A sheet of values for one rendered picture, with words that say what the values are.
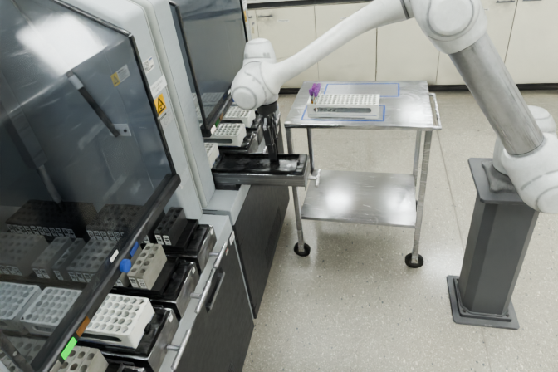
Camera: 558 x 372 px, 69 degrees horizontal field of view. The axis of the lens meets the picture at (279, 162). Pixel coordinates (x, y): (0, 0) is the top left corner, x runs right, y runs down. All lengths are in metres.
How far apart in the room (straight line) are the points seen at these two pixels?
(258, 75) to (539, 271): 1.70
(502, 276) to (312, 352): 0.83
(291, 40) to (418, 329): 2.60
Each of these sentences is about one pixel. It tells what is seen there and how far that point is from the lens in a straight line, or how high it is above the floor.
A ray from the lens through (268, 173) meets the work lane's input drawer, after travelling 1.45.
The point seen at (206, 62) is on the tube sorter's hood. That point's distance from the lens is 1.43.
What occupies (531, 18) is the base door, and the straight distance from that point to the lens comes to 3.80.
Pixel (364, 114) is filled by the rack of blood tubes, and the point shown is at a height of 0.84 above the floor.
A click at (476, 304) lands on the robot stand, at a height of 0.10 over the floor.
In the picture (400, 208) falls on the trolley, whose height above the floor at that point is 0.28.
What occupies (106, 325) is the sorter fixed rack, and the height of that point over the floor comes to 0.86.
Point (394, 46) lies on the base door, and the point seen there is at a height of 0.45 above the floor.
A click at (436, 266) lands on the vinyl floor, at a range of 2.23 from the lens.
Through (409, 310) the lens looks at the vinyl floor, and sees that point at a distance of 2.04.
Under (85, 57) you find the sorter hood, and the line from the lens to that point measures 0.92.
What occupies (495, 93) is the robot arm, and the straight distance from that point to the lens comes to 1.18.
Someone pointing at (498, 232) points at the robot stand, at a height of 0.52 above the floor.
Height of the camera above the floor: 1.64
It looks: 34 degrees down
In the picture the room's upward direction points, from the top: 8 degrees counter-clockwise
